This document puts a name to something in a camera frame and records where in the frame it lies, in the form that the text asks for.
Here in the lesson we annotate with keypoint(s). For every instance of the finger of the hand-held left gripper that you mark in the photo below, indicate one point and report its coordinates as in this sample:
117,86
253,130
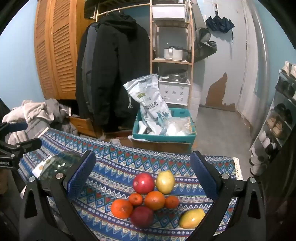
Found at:
25,144
13,127

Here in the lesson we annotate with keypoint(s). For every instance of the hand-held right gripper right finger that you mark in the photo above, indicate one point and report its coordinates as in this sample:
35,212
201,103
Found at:
203,178

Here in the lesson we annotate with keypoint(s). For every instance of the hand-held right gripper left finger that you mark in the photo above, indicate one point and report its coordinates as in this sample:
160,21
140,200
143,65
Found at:
79,176

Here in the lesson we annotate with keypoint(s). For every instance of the dark glass bowl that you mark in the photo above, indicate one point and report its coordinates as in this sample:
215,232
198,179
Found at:
62,161

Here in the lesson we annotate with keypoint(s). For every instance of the small tangerine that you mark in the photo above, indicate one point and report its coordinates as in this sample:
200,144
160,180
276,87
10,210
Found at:
171,202
135,199

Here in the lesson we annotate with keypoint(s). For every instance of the orange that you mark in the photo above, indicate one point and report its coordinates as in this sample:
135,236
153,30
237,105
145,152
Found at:
154,200
121,208

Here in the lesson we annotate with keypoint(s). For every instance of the bright red apple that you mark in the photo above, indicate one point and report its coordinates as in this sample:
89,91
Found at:
143,183

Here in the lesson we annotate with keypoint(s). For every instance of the dark red apple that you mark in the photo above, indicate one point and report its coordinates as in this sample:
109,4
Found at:
142,216

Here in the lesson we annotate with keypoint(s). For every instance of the pile of grey clothes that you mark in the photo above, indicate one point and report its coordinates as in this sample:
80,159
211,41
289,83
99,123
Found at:
30,110

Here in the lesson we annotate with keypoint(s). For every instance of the white paper label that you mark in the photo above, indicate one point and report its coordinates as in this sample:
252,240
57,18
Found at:
41,167

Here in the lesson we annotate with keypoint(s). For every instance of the blue patterned tablecloth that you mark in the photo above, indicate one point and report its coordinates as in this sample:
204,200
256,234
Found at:
120,162

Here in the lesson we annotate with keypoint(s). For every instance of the grey crumpled garment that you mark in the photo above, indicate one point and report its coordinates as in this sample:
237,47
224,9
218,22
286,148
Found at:
55,111

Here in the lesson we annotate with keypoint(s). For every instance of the wooden drawer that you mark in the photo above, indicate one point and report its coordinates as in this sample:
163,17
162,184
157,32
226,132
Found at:
83,126

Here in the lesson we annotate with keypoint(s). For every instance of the large cardboard box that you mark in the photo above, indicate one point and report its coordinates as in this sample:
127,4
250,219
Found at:
159,146

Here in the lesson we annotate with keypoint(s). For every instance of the teal plastic crate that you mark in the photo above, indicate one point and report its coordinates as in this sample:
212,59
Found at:
164,138

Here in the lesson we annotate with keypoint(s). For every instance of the clear plastic bags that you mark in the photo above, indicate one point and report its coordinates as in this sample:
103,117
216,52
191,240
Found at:
178,126

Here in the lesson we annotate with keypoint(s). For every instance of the white patterned storage box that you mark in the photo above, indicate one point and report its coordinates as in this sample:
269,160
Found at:
174,92

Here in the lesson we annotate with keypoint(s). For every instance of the rows of shoes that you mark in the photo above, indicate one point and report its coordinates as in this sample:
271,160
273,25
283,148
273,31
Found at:
277,125

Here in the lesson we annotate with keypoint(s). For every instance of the wooden louvered wardrobe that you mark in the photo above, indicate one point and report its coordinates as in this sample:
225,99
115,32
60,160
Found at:
57,46

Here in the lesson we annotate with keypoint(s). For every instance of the dark grey jacket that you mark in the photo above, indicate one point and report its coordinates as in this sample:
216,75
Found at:
86,69

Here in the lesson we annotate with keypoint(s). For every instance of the white rice bag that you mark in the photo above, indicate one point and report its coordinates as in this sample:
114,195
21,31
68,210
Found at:
150,102

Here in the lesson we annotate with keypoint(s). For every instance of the metal shoe rack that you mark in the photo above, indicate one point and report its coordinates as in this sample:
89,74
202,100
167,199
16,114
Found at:
271,109

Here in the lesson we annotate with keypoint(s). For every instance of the steel steamer pot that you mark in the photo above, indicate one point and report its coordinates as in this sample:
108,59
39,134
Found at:
174,75

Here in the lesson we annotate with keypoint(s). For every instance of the black hooded coat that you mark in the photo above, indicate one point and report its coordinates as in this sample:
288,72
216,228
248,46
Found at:
118,69

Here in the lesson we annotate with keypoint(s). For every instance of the white cooking pot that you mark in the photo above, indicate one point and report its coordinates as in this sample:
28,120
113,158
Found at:
173,53

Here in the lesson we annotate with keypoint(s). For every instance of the white door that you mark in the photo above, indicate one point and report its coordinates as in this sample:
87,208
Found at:
252,58

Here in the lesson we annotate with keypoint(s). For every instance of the black hanging bag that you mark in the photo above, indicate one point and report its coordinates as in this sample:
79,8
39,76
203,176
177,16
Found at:
204,44

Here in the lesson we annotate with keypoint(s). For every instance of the wooden shelf unit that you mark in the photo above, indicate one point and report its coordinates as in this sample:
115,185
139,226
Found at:
152,46

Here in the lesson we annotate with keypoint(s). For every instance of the navy folded umbrella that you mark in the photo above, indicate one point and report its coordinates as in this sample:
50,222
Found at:
219,23

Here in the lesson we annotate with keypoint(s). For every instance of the white plastic bin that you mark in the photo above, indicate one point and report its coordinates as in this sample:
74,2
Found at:
168,11

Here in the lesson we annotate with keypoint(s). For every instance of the wooden clothes rail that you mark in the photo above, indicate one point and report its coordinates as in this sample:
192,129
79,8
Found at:
120,9

